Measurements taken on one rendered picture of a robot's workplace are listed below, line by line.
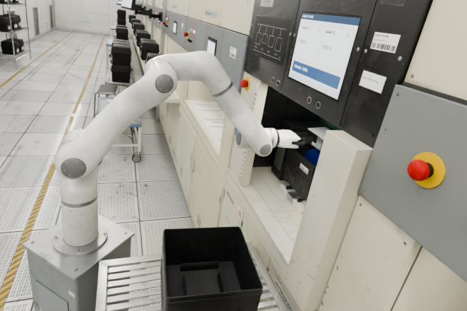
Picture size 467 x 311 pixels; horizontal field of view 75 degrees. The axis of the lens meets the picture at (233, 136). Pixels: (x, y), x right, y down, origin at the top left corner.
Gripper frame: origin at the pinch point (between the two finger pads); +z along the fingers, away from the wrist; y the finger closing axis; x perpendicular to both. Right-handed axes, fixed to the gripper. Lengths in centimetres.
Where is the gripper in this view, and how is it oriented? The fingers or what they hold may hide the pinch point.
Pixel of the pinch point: (305, 138)
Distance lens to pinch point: 137.1
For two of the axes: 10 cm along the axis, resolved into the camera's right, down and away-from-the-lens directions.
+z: 9.4, 0.1, 3.5
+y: 3.2, 4.0, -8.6
